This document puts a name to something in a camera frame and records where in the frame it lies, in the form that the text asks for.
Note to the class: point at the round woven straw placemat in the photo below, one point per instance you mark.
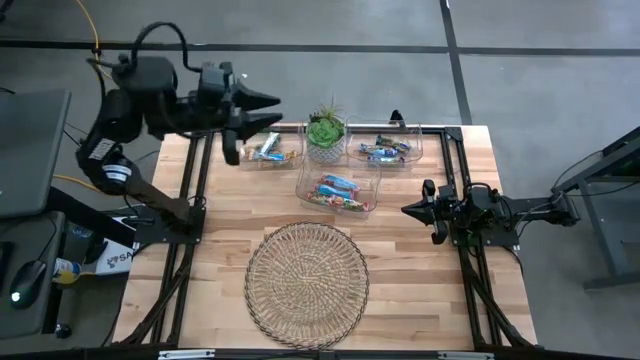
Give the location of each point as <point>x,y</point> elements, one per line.
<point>307,285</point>

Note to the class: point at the blue red granola bar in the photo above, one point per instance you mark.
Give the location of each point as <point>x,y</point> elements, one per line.
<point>334,191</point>

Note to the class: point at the white printed box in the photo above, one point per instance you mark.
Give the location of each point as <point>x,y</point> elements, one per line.
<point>117,260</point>

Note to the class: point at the snack bars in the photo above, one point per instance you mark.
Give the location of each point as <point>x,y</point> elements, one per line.
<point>340,182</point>

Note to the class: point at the clear plastic bin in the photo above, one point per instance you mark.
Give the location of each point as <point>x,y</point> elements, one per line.
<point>295,165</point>
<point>360,162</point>
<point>372,175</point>

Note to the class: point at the black round caster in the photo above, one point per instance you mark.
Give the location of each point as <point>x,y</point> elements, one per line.
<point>63,331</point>

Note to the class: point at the yellow white bottle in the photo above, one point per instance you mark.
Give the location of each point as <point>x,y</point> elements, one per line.
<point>65,271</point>

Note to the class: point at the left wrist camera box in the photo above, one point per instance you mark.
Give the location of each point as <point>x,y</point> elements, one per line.
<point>212,82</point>

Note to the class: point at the blue orange-ended granola bar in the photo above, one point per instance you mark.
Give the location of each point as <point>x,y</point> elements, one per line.
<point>270,156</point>

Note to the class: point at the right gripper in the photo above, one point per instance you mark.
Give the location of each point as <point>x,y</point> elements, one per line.
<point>440,235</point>

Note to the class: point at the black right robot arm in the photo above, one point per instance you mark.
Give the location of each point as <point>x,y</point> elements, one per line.
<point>530,210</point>

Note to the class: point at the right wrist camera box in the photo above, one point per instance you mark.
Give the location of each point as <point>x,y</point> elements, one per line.
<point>446,202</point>

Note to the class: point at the silver metal bracket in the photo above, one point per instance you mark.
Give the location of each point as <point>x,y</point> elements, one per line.
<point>465,355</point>
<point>185,354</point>

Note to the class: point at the black metal side table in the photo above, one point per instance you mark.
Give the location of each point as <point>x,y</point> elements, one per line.
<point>602,235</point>

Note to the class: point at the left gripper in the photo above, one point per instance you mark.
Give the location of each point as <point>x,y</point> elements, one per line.
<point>231,147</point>

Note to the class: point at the potted green succulent plant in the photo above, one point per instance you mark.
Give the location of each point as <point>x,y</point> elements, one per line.
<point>325,134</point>

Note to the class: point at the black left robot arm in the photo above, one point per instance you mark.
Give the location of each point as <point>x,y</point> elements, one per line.
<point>145,85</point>

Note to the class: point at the dark grey side desk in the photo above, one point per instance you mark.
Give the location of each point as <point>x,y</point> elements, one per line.
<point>35,235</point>

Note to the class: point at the black aluminium table frame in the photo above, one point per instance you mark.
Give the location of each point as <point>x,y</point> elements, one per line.
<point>454,134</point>

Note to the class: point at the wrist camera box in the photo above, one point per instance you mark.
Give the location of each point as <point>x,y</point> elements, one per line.
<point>212,82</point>
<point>446,202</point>

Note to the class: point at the black computer mouse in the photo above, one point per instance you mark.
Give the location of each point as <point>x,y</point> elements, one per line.
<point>27,282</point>

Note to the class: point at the red green granola bar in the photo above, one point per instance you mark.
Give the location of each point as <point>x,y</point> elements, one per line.
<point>356,205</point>
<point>325,201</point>

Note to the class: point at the gold brown granola bar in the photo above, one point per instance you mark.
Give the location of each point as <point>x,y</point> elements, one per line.
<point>246,152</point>
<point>290,154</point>

